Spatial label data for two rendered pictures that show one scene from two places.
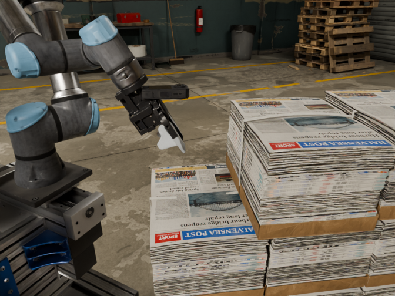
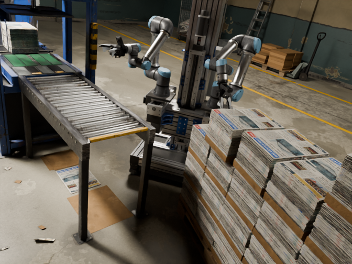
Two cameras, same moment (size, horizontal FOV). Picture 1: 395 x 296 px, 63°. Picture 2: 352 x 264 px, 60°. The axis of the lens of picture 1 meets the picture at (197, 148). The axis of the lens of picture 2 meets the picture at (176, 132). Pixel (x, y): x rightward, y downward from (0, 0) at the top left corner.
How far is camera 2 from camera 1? 186 cm
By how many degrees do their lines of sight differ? 64
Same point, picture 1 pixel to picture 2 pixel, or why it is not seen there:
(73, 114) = not seen: hidden behind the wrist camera
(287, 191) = (212, 127)
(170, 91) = (224, 87)
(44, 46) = (213, 62)
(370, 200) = (227, 148)
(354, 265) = (224, 182)
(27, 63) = (206, 65)
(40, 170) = (211, 101)
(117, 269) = not seen: hidden behind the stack
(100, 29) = (218, 62)
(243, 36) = not seen: outside the picture
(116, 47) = (219, 68)
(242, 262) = (203, 148)
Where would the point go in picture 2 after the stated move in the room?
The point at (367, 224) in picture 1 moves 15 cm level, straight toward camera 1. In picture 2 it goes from (223, 157) to (199, 150)
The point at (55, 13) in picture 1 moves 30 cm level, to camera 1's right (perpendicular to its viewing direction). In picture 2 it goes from (247, 56) to (265, 66)
